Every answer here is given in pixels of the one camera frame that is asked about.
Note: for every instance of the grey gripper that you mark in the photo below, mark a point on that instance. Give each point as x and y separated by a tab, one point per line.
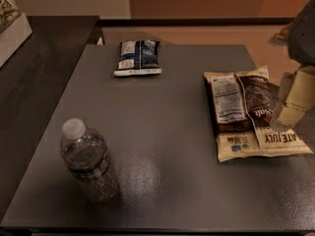
303	33

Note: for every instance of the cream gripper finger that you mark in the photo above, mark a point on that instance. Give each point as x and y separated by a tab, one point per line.
289	116

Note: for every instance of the brown and cream chip bag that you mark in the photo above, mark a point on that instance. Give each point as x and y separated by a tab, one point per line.
242	107

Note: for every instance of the blue and white chip bag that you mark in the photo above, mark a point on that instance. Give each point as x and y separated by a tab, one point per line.
138	58

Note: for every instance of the clear plastic water bottle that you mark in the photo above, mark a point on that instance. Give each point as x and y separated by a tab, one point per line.
86	156

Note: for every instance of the snack bag in white box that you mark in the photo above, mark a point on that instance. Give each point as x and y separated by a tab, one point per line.
9	12

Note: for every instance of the white box at left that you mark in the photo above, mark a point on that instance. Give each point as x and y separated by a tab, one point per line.
13	37

